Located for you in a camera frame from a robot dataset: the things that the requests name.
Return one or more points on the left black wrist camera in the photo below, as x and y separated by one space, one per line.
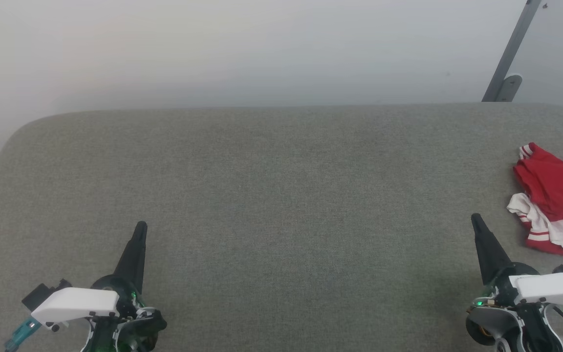
39 295

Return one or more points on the grey metal slanted bar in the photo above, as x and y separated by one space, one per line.
513 44

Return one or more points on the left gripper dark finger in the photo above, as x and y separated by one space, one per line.
134 259

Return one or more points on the red basketball jersey white trim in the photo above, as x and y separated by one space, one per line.
560 190

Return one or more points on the grey metal bracket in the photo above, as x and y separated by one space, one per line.
508 88

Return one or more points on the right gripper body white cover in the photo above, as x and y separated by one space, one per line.
555 291

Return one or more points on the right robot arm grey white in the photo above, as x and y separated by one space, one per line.
489 325

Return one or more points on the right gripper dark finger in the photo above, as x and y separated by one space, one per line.
490 254

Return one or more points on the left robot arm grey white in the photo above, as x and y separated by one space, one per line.
103 340

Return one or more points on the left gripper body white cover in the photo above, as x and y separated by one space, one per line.
76 305

